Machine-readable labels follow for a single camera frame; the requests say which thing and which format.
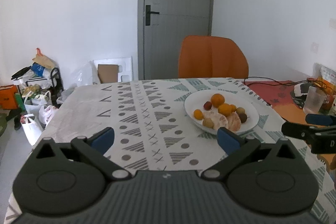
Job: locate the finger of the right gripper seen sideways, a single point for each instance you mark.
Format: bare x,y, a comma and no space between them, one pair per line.
317,125

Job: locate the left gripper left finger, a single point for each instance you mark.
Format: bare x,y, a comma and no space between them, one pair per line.
91,151

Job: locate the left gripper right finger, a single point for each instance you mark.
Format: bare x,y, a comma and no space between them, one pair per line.
238,150

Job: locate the peeled pomelo segment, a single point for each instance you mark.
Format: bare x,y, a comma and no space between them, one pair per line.
218,119

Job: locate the brown round fruit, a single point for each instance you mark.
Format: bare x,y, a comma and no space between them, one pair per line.
243,117

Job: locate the small orange fruit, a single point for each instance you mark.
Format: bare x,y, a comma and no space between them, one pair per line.
198,114

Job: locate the clear plastic cup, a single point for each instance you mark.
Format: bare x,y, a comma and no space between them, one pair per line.
314,100

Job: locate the yellow green fruit front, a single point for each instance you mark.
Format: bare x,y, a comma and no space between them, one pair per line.
208,123

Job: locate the pale yellow round fruit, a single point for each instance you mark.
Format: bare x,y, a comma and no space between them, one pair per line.
240,110

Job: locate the small orange kumquat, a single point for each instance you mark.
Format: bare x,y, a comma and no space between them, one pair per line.
233,108

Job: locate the large orange lower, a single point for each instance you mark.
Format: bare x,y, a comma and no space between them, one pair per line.
225,109

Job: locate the large orange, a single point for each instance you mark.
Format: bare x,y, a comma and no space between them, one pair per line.
217,100
225,109

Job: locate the red orange table mat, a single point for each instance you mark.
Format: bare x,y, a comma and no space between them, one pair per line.
277,93

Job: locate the red small fruit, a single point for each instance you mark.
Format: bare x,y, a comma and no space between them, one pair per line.
207,106

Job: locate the large orange upper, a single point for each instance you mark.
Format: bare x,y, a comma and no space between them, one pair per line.
217,100

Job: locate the white round plate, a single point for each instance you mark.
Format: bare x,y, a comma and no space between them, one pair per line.
209,110

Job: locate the patterned white tablecloth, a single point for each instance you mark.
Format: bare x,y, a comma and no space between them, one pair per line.
153,130

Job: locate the white plastic bag floor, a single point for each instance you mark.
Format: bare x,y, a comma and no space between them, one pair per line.
31,127

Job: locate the cardboard box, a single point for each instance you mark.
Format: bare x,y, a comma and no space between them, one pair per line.
107,73

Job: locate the white foam board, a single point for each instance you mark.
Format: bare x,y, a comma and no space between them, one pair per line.
125,73

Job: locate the orange chair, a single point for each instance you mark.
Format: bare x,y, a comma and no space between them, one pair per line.
211,56

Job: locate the orange box on floor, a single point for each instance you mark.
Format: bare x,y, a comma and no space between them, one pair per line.
7,97

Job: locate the paper bag on pile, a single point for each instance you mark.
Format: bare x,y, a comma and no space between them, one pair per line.
43,60

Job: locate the grey door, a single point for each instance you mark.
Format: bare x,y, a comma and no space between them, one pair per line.
160,43

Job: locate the black cart frame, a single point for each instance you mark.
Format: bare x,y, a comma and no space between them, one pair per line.
56,86

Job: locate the black door handle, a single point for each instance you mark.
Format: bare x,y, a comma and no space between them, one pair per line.
148,14

